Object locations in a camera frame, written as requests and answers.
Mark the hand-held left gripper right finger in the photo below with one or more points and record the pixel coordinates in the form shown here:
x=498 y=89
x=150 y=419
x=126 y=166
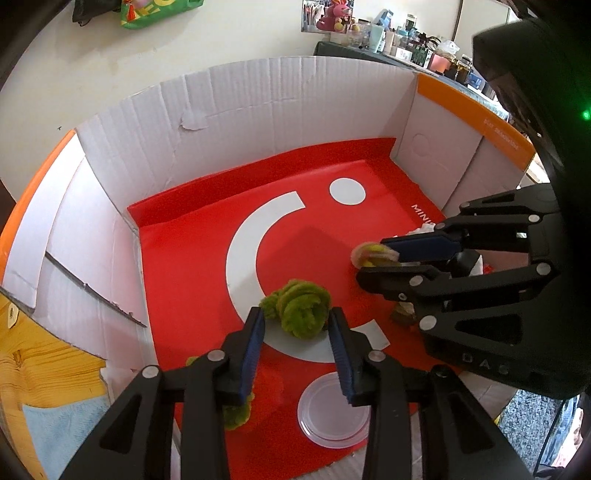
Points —
x=344 y=360

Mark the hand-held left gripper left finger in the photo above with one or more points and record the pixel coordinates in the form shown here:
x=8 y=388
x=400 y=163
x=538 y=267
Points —
x=251 y=355

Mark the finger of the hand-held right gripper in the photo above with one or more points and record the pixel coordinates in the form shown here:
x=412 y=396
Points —
x=420 y=245
x=392 y=280

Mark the yellow green plush toy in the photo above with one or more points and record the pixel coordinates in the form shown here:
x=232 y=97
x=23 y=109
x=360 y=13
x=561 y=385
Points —
x=369 y=253

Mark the white bundle with black band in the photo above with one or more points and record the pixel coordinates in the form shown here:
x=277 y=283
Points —
x=475 y=265

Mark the clear plastic lid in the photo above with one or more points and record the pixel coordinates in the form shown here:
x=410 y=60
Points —
x=323 y=415

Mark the green pipe cleaner ball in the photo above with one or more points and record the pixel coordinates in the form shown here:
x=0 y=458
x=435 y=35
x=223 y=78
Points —
x=298 y=309
x=238 y=415

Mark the orange cardboard box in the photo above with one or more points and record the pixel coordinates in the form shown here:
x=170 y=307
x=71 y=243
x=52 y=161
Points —
x=138 y=138

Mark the red paper liner white print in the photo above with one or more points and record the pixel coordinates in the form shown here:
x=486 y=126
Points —
x=194 y=258

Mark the light blue fluffy towel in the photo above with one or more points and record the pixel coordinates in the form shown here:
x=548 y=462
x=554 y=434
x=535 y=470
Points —
x=60 y=438

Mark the side table with dark cloth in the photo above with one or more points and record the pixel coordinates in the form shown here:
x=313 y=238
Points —
x=341 y=48

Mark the tan cardboard scrap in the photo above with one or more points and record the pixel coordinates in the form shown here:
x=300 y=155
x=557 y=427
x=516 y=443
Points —
x=11 y=316

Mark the pink rabbit plush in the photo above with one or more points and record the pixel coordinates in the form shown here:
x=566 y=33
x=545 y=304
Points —
x=337 y=16

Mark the green shopping bag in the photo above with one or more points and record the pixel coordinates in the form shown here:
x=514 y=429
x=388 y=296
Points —
x=157 y=11

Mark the black bag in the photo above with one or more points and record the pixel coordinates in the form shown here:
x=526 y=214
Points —
x=94 y=9

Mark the wall mirror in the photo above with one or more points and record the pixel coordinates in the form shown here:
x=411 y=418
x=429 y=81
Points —
x=311 y=14

